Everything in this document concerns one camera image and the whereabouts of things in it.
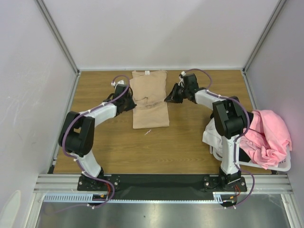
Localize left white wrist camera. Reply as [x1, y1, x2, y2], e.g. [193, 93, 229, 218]
[111, 80, 126, 87]

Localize aluminium frame post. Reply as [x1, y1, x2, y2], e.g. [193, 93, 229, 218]
[34, 0, 80, 75]
[242, 0, 288, 74]

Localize white laundry basket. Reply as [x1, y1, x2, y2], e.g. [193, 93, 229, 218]
[209, 147, 293, 174]

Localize white t shirt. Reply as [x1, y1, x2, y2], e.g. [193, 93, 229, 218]
[202, 118, 223, 157]

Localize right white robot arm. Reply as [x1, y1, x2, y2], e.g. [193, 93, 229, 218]
[164, 71, 250, 191]

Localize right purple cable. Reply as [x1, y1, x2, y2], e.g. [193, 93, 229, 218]
[180, 68, 256, 209]

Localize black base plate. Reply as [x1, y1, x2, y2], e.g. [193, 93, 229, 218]
[77, 173, 250, 201]

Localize black t shirt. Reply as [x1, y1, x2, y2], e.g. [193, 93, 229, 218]
[209, 111, 255, 164]

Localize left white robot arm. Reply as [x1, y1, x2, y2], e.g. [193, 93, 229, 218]
[58, 80, 136, 190]

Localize right aluminium frame post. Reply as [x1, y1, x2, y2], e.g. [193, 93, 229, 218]
[242, 0, 288, 74]

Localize slotted cable duct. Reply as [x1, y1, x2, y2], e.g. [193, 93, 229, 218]
[44, 192, 235, 203]

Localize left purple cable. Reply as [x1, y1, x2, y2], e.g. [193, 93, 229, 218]
[44, 75, 131, 211]

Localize pink t shirt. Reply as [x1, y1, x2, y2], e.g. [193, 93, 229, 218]
[239, 110, 292, 169]

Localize beige t shirt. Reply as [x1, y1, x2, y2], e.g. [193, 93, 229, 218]
[130, 70, 170, 129]

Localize left aluminium frame post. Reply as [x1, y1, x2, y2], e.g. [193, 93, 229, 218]
[34, 0, 80, 75]

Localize purple cable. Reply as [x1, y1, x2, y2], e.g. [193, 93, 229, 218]
[180, 68, 256, 209]
[44, 75, 131, 211]

